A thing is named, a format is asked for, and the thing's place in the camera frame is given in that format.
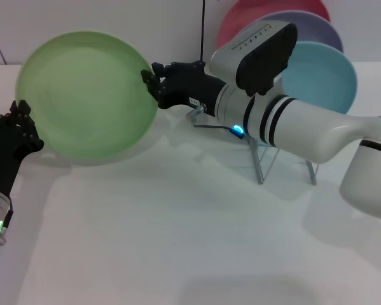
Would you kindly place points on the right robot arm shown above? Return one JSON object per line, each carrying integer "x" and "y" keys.
{"x": 304, "y": 130}

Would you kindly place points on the purple round plate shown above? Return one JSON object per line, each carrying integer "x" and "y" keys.
{"x": 320, "y": 28}

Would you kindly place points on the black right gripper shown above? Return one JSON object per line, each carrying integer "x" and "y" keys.
{"x": 190, "y": 85}

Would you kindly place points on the light blue round plate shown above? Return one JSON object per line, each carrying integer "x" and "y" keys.
{"x": 323, "y": 76}

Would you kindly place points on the green round plate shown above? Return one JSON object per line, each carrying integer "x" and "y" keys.
{"x": 88, "y": 95}

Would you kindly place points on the red round plate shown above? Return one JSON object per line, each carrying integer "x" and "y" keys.
{"x": 241, "y": 19}

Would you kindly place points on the right wrist camera housing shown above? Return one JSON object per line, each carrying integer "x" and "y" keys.
{"x": 260, "y": 60}

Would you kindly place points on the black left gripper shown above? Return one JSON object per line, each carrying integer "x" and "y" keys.
{"x": 2, "y": 149}

